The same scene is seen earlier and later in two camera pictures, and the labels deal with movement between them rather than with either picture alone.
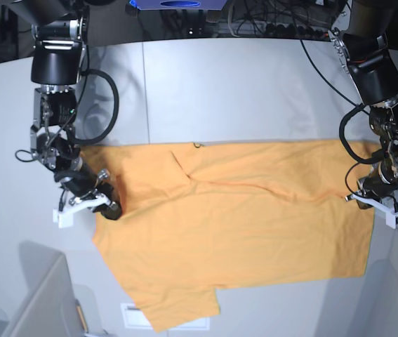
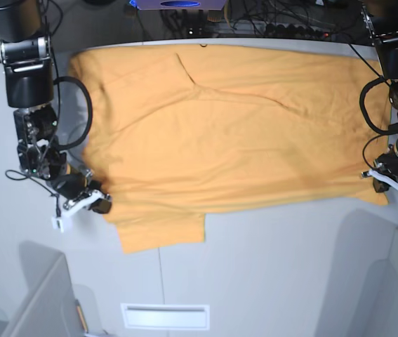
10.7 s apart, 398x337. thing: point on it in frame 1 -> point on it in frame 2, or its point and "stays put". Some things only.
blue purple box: x=180 y=5 stays put
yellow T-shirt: x=199 y=217 -> x=168 y=127
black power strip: x=281 y=30 stays put
